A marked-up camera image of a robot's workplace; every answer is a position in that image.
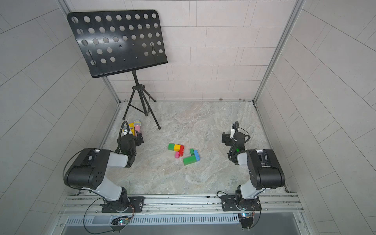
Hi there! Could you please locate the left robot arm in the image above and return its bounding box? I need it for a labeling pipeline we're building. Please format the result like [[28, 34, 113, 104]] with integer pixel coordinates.
[[63, 120, 144, 212]]

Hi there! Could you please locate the yellow plastic triangle frame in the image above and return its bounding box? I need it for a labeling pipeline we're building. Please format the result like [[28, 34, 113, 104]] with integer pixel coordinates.
[[129, 123, 135, 136]]

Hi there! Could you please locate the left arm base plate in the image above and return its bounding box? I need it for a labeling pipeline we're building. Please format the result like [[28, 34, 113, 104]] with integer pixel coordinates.
[[100, 196, 145, 213]]

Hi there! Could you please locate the pink toy microphone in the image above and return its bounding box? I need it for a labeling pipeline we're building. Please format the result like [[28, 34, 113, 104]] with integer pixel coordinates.
[[133, 120, 142, 133]]

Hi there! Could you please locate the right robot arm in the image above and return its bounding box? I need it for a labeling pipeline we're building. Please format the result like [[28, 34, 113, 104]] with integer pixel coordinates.
[[221, 121, 286, 205]]

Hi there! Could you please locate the black perforated music stand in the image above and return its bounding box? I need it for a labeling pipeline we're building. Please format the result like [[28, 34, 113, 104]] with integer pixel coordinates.
[[67, 9, 168, 116]]

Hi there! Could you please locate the yellow lego brick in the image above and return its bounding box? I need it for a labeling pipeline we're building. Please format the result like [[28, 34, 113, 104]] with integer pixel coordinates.
[[174, 144, 181, 152]]

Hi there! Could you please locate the aluminium mounting rail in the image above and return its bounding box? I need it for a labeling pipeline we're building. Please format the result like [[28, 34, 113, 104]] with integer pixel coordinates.
[[58, 193, 304, 216]]

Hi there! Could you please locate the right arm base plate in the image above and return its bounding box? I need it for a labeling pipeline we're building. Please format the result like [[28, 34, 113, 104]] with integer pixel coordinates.
[[219, 195, 261, 212]]

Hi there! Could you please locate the white ventilation grille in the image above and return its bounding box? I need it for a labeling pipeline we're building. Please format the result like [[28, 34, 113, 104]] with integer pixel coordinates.
[[66, 214, 240, 226]]

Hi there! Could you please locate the red lego brick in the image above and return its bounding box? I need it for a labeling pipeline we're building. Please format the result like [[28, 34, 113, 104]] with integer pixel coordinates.
[[179, 145, 185, 157]]

